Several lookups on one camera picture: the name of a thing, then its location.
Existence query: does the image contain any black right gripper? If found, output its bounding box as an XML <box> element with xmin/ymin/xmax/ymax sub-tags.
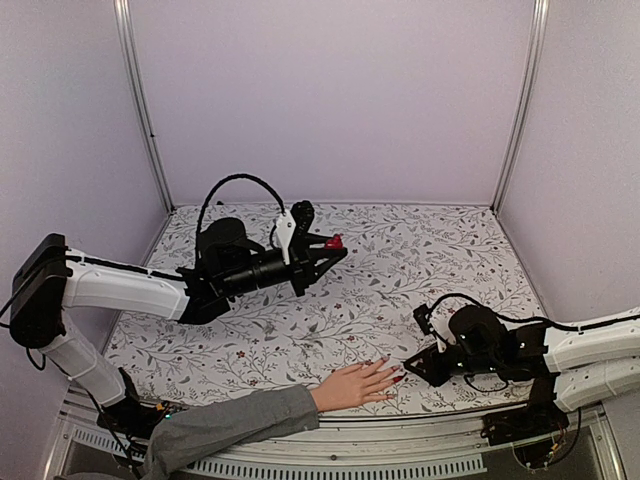
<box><xmin>405</xmin><ymin>343</ymin><xmax>499</xmax><ymax>388</ymax></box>

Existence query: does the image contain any red nail polish bottle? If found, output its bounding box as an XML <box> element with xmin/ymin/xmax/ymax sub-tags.
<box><xmin>324</xmin><ymin>234</ymin><xmax>344</xmax><ymax>250</ymax></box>

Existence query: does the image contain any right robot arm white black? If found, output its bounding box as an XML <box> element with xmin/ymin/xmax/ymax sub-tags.
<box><xmin>403</xmin><ymin>305</ymin><xmax>639</xmax><ymax>436</ymax></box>

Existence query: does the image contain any grey sleeved forearm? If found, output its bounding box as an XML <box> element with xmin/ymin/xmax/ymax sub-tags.
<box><xmin>143</xmin><ymin>385</ymin><xmax>319</xmax><ymax>479</ymax></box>

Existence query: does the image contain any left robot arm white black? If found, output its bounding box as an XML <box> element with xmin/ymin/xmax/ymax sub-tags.
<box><xmin>4</xmin><ymin>213</ymin><xmax>348</xmax><ymax>434</ymax></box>

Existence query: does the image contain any mannequin hand with nails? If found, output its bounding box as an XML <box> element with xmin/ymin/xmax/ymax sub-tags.
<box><xmin>310</xmin><ymin>357</ymin><xmax>404</xmax><ymax>413</ymax></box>

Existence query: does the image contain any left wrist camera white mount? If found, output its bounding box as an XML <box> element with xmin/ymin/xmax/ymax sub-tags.
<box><xmin>270</xmin><ymin>200</ymin><xmax>315</xmax><ymax>265</ymax></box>

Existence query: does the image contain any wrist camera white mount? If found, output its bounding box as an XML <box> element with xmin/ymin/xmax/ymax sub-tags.
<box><xmin>270</xmin><ymin>200</ymin><xmax>315</xmax><ymax>265</ymax></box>
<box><xmin>412</xmin><ymin>304</ymin><xmax>451</xmax><ymax>354</ymax></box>

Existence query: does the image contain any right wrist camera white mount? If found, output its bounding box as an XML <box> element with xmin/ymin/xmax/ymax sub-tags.
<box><xmin>412</xmin><ymin>304</ymin><xmax>451</xmax><ymax>354</ymax></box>

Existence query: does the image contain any aluminium front rail frame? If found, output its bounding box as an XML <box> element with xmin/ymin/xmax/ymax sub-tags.
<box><xmin>44</xmin><ymin>384</ymin><xmax>626</xmax><ymax>480</ymax></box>

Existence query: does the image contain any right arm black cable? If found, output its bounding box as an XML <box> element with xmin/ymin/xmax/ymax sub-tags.
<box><xmin>429</xmin><ymin>292</ymin><xmax>484</xmax><ymax>316</ymax></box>

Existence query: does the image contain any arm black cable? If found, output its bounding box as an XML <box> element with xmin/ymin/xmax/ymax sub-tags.
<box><xmin>429</xmin><ymin>292</ymin><xmax>484</xmax><ymax>316</ymax></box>
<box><xmin>196</xmin><ymin>172</ymin><xmax>290</xmax><ymax>239</ymax></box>

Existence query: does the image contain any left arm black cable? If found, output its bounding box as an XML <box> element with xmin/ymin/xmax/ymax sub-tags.
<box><xmin>196</xmin><ymin>172</ymin><xmax>290</xmax><ymax>239</ymax></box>

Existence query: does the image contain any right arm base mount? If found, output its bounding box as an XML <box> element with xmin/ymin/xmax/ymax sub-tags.
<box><xmin>480</xmin><ymin>374</ymin><xmax>582</xmax><ymax>472</ymax></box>

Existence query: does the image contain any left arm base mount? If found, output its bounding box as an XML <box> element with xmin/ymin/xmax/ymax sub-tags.
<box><xmin>97</xmin><ymin>368</ymin><xmax>181</xmax><ymax>440</ymax></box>

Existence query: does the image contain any aluminium corner post left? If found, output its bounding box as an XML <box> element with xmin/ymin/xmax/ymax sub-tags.
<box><xmin>113</xmin><ymin>0</ymin><xmax>175</xmax><ymax>214</ymax></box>

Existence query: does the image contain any aluminium corner post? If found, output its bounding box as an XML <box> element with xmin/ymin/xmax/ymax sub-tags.
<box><xmin>491</xmin><ymin>0</ymin><xmax>550</xmax><ymax>217</ymax></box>
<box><xmin>113</xmin><ymin>0</ymin><xmax>175</xmax><ymax>214</ymax></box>

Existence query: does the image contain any aluminium corner post right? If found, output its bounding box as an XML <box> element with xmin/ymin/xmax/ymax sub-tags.
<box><xmin>491</xmin><ymin>0</ymin><xmax>550</xmax><ymax>217</ymax></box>

